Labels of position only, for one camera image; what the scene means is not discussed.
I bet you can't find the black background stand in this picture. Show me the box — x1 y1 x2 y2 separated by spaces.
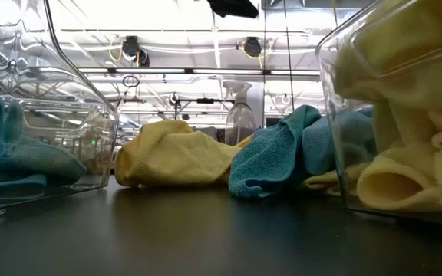
169 94 226 120

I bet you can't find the clear spray bottle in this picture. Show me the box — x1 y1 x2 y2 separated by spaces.
222 80 259 146

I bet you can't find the clear plastic basket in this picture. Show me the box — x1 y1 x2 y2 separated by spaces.
0 0 120 222
315 0 442 227

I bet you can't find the black cable reel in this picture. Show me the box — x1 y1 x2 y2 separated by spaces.
242 36 263 58
120 35 151 68

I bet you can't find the black hanging cable loop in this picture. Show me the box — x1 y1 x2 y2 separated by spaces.
122 74 141 89

